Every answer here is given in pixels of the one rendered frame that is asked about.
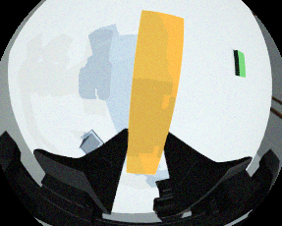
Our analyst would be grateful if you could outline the yellow bar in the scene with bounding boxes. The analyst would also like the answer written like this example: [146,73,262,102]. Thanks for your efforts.
[126,10,185,175]

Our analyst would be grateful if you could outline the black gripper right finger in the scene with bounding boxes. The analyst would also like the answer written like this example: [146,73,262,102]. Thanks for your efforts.
[164,132,252,215]

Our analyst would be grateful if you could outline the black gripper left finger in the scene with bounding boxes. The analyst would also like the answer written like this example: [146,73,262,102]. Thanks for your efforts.
[33,128,129,215]

